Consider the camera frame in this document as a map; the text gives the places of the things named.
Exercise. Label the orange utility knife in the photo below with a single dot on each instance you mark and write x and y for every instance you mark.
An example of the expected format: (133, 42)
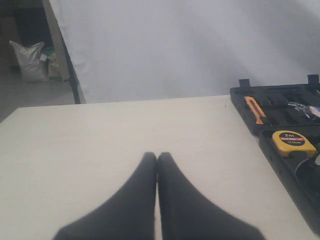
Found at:
(260, 116)

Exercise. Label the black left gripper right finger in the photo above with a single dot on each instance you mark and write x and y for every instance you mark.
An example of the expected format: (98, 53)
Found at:
(186, 214)

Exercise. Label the black plastic tool case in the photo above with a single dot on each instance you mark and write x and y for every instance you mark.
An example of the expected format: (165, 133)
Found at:
(286, 120)

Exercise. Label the yellow tape measure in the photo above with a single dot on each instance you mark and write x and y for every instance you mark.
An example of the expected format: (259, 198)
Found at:
(287, 141)

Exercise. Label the white backdrop cloth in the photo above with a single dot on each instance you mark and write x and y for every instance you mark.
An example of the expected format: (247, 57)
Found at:
(127, 50)

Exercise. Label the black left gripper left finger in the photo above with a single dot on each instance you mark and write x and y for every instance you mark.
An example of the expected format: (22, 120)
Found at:
(128, 215)

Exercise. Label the electrical tape roll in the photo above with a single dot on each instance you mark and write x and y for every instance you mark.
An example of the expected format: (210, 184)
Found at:
(309, 111)

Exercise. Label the black backdrop stand pole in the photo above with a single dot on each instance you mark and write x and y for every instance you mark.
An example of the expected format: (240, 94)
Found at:
(63, 58)

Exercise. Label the white sack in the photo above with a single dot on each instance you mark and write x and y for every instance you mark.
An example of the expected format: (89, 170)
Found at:
(32, 68)

